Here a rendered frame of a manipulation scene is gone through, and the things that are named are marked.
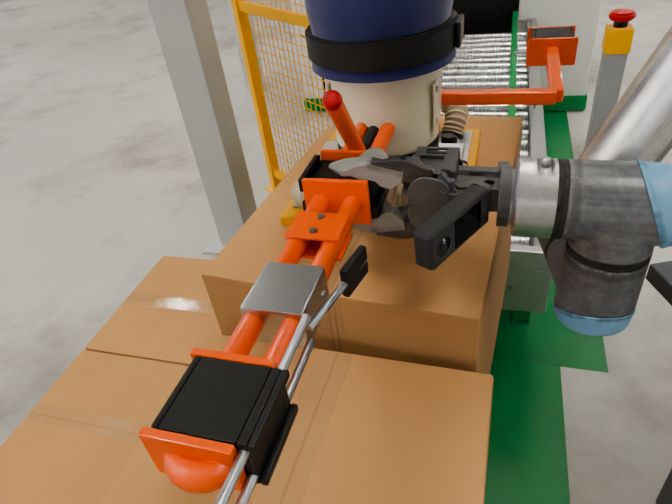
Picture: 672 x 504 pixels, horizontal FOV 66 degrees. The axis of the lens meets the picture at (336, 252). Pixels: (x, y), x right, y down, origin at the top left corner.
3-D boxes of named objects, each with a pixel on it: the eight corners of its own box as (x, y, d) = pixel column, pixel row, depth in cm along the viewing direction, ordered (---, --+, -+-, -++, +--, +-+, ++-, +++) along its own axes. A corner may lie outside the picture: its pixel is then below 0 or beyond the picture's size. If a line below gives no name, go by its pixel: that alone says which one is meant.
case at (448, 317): (356, 250, 143) (340, 111, 120) (508, 269, 130) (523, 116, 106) (256, 434, 100) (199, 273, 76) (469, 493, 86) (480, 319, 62)
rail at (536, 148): (524, 50, 322) (527, 18, 311) (533, 50, 321) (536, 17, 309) (526, 303, 149) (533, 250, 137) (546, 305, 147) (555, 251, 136)
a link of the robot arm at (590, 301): (609, 285, 72) (630, 209, 65) (642, 346, 63) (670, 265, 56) (539, 287, 73) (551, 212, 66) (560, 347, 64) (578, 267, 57)
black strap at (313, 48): (332, 30, 91) (329, 5, 89) (468, 23, 84) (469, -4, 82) (287, 75, 74) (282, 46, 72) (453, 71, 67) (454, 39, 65)
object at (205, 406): (209, 385, 46) (193, 346, 43) (287, 398, 44) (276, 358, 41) (158, 472, 40) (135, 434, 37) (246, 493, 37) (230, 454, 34)
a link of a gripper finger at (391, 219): (352, 215, 72) (415, 203, 68) (341, 240, 68) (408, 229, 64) (344, 197, 71) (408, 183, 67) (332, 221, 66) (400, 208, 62)
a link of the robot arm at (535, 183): (548, 254, 58) (562, 178, 53) (503, 250, 60) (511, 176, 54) (546, 210, 65) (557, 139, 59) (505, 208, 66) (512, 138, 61)
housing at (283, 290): (272, 293, 55) (264, 259, 53) (333, 299, 53) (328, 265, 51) (246, 341, 50) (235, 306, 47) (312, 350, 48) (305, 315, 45)
